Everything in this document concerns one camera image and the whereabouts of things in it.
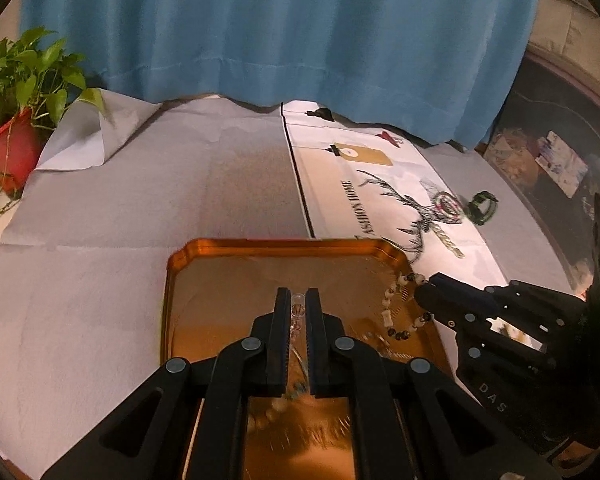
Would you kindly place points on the dark cabinet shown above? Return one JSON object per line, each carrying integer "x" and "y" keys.
{"x": 540, "y": 125}

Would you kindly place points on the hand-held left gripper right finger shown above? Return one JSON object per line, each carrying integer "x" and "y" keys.
{"x": 317, "y": 350}

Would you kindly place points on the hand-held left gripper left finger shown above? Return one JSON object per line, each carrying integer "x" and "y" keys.
{"x": 277, "y": 350}

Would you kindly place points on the green pothos plant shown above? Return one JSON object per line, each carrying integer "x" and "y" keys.
{"x": 25, "y": 70}

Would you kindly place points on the red plant pot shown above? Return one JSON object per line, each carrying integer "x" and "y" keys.
{"x": 10, "y": 152}

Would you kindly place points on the white deer print table runner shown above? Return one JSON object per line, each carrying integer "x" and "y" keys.
{"x": 340, "y": 180}

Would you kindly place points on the blue curtain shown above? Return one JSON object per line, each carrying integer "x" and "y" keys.
{"x": 280, "y": 30}

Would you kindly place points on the grey tablecloth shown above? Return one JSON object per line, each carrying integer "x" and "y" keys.
{"x": 105, "y": 240}

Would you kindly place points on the beige cushion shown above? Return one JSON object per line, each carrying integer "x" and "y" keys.
{"x": 575, "y": 25}

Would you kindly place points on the orange metal tray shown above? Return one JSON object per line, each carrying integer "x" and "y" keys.
{"x": 220, "y": 290}

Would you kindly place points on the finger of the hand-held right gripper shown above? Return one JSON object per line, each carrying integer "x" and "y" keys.
{"x": 440, "y": 307}
{"x": 460, "y": 290}

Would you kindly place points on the printed card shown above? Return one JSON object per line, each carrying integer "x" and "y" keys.
{"x": 562, "y": 161}

